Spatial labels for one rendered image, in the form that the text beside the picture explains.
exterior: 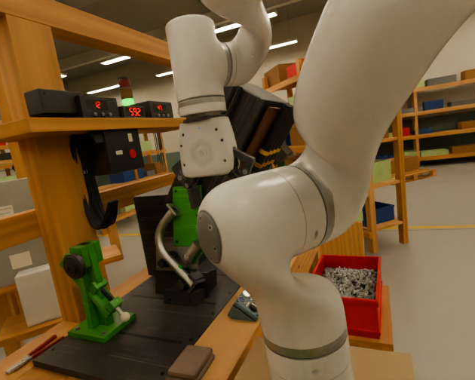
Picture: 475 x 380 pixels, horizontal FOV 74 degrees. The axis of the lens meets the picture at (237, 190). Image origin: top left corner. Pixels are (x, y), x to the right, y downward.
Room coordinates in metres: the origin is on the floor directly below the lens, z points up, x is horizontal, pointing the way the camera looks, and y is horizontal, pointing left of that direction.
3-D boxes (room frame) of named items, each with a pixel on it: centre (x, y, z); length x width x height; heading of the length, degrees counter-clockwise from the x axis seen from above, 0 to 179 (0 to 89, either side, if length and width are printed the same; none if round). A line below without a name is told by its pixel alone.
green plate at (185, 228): (1.10, 0.17, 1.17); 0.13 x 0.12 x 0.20; 155
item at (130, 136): (1.18, 0.43, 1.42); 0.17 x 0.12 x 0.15; 155
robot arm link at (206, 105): (0.58, 0.04, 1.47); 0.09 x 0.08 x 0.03; 65
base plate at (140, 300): (1.19, 0.20, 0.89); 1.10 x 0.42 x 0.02; 155
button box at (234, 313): (0.89, 0.01, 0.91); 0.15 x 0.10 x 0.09; 155
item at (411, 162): (6.91, -3.67, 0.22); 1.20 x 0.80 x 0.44; 108
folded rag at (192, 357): (0.65, 0.17, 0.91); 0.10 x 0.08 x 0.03; 156
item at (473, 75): (8.32, -4.81, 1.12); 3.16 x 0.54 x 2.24; 68
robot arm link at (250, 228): (0.40, -0.03, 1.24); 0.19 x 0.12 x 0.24; 120
